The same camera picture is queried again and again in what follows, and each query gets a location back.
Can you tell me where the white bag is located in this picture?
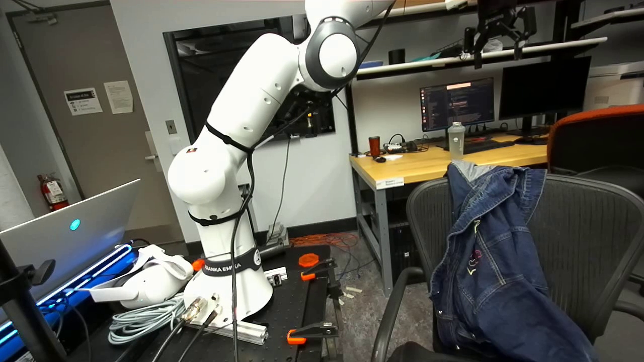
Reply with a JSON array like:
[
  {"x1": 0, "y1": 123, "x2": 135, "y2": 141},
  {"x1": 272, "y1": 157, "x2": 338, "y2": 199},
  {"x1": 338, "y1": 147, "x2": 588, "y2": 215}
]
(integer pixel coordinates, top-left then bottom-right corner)
[{"x1": 461, "y1": 35, "x2": 507, "y2": 59}]

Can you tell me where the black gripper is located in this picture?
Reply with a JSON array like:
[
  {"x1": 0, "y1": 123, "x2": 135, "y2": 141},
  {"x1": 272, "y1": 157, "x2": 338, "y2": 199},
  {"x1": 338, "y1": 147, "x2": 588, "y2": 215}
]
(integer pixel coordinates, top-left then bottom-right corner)
[{"x1": 471, "y1": 0, "x2": 539, "y2": 70}]

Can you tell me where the black keyboard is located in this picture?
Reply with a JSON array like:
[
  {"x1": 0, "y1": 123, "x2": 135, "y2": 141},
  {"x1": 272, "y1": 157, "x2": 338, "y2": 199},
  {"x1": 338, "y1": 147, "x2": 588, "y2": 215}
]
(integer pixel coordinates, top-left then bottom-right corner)
[{"x1": 461, "y1": 134, "x2": 522, "y2": 153}]

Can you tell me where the blue jean jacket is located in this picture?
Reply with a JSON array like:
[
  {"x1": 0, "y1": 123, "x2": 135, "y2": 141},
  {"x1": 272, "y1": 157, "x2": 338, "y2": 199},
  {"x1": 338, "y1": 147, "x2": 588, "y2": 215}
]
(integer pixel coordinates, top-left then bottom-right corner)
[{"x1": 429, "y1": 158, "x2": 600, "y2": 362}]

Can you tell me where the black mesh office chair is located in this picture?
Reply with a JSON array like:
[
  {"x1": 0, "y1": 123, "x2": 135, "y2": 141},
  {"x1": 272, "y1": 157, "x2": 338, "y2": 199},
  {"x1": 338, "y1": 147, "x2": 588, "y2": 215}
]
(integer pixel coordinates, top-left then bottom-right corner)
[{"x1": 371, "y1": 170, "x2": 644, "y2": 362}]

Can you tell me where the orange black bar clamp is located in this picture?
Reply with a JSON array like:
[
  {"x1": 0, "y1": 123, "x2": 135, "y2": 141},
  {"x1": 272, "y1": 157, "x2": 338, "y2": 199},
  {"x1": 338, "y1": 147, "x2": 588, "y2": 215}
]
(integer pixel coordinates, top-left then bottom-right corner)
[
  {"x1": 298, "y1": 258, "x2": 344, "y2": 286},
  {"x1": 285, "y1": 320, "x2": 340, "y2": 348}
]

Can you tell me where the grey power brick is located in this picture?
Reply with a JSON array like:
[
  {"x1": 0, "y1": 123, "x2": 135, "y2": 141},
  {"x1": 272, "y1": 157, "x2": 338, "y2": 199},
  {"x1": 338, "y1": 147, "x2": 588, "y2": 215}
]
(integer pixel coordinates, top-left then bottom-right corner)
[{"x1": 257, "y1": 224, "x2": 292, "y2": 259}]

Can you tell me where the silver laptop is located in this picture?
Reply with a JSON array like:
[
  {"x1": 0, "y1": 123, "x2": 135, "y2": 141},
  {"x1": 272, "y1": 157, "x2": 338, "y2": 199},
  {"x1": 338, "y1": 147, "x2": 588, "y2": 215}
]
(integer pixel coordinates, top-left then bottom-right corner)
[{"x1": 0, "y1": 177, "x2": 142, "y2": 304}]

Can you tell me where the dark computer monitor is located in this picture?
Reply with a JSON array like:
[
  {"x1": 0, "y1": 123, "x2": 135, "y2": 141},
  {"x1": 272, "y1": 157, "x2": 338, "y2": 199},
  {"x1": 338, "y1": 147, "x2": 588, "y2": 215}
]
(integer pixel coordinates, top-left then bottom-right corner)
[{"x1": 496, "y1": 54, "x2": 594, "y2": 147}]

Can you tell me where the black cable bundle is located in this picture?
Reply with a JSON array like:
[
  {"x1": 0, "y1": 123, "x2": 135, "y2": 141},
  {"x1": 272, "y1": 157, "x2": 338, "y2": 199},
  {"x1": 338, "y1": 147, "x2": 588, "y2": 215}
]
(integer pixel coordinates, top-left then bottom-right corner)
[{"x1": 380, "y1": 130, "x2": 413, "y2": 155}]

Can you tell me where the coiled grey cable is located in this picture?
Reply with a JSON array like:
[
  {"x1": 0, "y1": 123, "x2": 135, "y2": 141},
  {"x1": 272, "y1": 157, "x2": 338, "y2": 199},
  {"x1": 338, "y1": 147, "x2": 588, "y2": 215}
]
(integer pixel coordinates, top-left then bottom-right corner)
[{"x1": 106, "y1": 294, "x2": 187, "y2": 348}]

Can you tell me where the plain white door paper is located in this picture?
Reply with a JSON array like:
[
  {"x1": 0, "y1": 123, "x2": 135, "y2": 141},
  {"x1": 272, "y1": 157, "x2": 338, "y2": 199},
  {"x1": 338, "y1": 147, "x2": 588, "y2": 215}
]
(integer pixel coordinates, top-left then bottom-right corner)
[{"x1": 103, "y1": 79, "x2": 135, "y2": 116}]

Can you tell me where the wooden top workbench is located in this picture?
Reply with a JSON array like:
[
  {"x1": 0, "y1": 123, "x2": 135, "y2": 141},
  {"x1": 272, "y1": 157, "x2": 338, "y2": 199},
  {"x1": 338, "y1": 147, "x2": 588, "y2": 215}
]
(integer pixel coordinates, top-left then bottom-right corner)
[{"x1": 348, "y1": 141, "x2": 551, "y2": 297}]

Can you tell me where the red fire extinguisher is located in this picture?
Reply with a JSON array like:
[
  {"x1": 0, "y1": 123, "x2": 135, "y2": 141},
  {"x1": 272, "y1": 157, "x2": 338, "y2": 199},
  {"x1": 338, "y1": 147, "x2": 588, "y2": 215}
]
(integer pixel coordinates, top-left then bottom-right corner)
[{"x1": 35, "y1": 172, "x2": 70, "y2": 214}]

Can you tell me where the black wall screen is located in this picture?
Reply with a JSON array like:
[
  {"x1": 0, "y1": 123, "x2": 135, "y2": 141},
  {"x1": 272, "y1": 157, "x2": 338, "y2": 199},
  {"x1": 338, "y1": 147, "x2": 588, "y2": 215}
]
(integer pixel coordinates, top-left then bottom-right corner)
[{"x1": 162, "y1": 17, "x2": 338, "y2": 144}]

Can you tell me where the grey water bottle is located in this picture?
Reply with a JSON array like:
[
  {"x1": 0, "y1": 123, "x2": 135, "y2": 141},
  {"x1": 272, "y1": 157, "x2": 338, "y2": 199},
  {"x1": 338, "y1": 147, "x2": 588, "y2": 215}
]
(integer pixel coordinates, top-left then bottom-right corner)
[{"x1": 446, "y1": 120, "x2": 467, "y2": 161}]

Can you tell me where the orange round disc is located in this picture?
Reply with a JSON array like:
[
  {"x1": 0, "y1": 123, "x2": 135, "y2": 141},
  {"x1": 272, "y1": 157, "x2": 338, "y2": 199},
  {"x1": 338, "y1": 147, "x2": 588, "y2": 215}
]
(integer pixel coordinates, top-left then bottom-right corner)
[{"x1": 295, "y1": 251, "x2": 321, "y2": 270}]

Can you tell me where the black metal shelf unit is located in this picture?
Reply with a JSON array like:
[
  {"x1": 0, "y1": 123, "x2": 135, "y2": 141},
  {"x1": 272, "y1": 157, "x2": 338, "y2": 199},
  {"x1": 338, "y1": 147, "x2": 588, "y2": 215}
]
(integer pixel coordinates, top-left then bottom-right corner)
[{"x1": 336, "y1": 0, "x2": 644, "y2": 157}]

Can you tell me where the lit computer monitor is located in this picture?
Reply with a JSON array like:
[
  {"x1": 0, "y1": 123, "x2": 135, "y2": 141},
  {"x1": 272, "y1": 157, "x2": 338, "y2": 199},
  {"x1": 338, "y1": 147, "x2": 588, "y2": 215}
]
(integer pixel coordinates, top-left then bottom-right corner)
[{"x1": 416, "y1": 77, "x2": 498, "y2": 134}]

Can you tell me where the white box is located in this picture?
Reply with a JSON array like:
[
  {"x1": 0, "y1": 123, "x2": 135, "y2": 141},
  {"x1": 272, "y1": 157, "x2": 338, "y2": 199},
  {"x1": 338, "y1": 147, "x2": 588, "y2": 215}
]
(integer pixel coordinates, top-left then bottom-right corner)
[{"x1": 588, "y1": 74, "x2": 644, "y2": 110}]

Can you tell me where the grey door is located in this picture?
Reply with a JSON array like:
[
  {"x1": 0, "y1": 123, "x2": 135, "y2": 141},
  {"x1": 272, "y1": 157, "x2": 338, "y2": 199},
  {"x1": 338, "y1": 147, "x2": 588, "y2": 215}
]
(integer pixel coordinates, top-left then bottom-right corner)
[{"x1": 5, "y1": 4, "x2": 187, "y2": 248}]

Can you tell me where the black tripod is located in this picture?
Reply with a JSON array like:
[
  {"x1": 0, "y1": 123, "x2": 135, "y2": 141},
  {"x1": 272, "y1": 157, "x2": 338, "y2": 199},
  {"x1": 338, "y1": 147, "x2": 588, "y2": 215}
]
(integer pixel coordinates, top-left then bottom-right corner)
[{"x1": 0, "y1": 240, "x2": 68, "y2": 362}]

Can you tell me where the white VR headset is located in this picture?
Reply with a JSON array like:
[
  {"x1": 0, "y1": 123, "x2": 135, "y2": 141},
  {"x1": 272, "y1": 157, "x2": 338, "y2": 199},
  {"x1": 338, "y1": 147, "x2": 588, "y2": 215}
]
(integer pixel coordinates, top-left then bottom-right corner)
[{"x1": 89, "y1": 244, "x2": 194, "y2": 310}]

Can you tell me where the white printed door sign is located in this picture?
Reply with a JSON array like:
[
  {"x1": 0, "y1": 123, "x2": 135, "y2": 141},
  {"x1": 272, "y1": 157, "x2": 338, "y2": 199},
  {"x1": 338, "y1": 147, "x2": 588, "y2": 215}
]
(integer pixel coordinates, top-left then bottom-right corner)
[{"x1": 62, "y1": 87, "x2": 105, "y2": 116}]

